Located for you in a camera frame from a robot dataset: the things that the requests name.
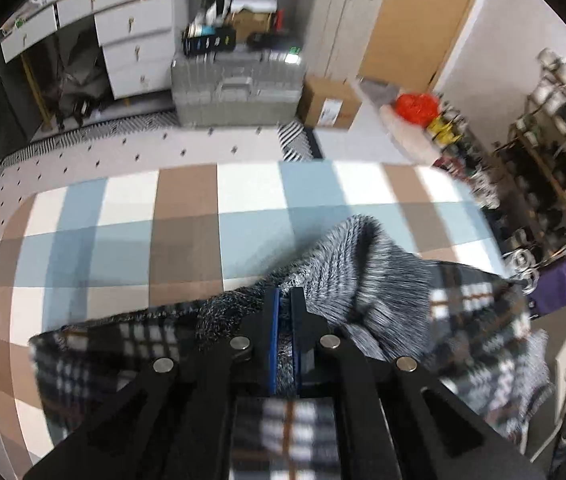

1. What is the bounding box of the cardboard box with label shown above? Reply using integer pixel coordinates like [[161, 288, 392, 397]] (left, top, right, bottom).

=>
[[297, 76, 364, 131]]

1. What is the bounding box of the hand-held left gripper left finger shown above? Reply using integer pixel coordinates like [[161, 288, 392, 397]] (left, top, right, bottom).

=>
[[23, 287, 284, 480]]

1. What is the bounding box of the wooden door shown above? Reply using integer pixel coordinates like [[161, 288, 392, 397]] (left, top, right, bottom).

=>
[[358, 0, 491, 93]]

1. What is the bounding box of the white drawer cabinet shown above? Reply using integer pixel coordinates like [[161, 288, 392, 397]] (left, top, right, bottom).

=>
[[0, 0, 188, 101]]

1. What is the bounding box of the plaid fleece and knit jacket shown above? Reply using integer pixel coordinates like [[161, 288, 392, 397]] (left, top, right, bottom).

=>
[[28, 214, 554, 480]]

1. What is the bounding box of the row of loose shoes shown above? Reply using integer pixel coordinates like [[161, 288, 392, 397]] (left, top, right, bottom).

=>
[[428, 105, 506, 211]]

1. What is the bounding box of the wooden shoe rack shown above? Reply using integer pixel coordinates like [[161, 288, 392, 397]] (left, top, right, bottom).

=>
[[493, 47, 566, 261]]

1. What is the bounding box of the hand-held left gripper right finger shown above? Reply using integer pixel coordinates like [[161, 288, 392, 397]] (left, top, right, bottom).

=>
[[290, 287, 548, 480]]

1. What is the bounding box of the red plastic bag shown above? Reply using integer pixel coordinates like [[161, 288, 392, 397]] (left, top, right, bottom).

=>
[[395, 92, 438, 123]]

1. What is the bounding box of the silver suitcase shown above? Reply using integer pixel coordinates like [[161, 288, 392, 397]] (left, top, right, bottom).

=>
[[170, 50, 308, 128]]

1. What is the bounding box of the brown open box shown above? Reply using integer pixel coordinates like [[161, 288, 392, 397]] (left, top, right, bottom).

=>
[[228, 9, 274, 43]]

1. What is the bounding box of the checked bed cover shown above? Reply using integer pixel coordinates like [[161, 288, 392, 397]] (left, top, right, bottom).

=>
[[0, 160, 508, 480]]

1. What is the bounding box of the grey wardrobe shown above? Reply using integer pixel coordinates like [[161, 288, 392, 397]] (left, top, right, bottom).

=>
[[300, 0, 388, 83]]

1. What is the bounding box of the black white striped rug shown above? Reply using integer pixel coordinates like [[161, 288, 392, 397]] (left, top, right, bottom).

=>
[[278, 120, 321, 163]]

